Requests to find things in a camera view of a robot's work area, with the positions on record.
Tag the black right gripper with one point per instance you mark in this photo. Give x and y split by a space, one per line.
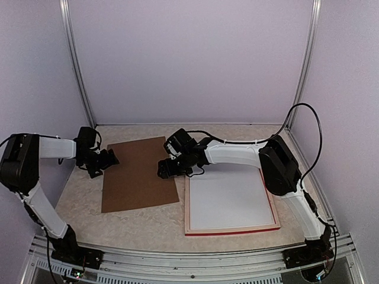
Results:
171 171

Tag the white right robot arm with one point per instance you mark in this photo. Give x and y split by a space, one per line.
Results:
281 174

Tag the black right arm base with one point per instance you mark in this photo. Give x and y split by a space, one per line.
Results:
314 251

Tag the right aluminium corner post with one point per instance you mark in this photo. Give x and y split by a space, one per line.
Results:
311 38

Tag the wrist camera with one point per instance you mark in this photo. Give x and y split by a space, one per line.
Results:
88 138
182 141

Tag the red and black photo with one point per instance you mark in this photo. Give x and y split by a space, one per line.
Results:
231 201

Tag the left aluminium corner post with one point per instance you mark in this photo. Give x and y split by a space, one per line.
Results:
73 54

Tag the aluminium front rail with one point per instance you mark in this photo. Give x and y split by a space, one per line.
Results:
251 266

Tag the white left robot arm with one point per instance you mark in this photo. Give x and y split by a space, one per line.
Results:
20 171

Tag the aluminium corner post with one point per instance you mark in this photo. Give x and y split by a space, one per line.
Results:
311 38
73 54

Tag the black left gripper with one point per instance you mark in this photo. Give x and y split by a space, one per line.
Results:
106 163

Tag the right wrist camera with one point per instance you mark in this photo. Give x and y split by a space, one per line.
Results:
182 141

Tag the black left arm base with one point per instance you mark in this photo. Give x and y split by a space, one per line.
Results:
68 250

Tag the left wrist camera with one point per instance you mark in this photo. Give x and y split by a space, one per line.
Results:
88 138

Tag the brown cardboard backing board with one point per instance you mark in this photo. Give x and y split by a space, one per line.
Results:
134 183

